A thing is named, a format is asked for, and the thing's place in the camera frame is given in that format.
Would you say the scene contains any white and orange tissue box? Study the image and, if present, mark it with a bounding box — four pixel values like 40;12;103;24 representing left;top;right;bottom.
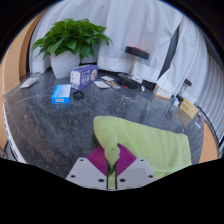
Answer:
153;78;175;101

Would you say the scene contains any yellow cardboard box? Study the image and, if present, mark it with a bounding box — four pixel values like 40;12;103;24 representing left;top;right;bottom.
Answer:
179;98;199;120

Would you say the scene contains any purple cardboard box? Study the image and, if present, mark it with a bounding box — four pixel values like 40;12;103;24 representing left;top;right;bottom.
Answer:
69;63;99;92

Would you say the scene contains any small blue and white box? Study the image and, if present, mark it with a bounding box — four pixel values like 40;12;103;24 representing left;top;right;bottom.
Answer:
171;96;181;108

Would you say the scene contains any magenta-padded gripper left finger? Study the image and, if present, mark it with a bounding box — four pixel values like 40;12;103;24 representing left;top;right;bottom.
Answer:
65;145;111;191

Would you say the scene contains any printed flat packet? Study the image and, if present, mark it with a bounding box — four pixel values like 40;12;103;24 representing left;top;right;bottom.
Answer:
106;80;122;90

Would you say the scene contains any small black round object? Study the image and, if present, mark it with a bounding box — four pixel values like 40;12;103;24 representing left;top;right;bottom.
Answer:
72;90;85;101

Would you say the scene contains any white curtain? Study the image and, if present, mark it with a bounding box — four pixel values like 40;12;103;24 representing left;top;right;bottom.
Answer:
156;16;224;141
28;0;183;84

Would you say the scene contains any green potted plant white pot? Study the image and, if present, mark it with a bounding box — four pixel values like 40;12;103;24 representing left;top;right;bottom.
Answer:
32;18;113;80

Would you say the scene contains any red-topped black bar stool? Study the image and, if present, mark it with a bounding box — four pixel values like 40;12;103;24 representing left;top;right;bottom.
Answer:
179;78;193;98
117;45;151;90

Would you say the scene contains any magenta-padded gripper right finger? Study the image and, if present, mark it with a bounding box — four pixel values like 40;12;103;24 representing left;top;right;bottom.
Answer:
114;143;158;191

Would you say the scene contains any blue cardboard box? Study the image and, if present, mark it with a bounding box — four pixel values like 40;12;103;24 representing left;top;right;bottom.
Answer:
50;83;73;105

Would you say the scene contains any grey flat packet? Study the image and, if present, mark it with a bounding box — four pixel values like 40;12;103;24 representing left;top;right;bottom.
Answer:
19;77;40;90

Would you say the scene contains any white flat packet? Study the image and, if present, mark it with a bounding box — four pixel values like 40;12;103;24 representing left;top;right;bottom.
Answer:
100;75;116;82
93;80;111;90

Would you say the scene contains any green towel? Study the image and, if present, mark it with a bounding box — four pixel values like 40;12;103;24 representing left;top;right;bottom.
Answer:
92;115;193;190

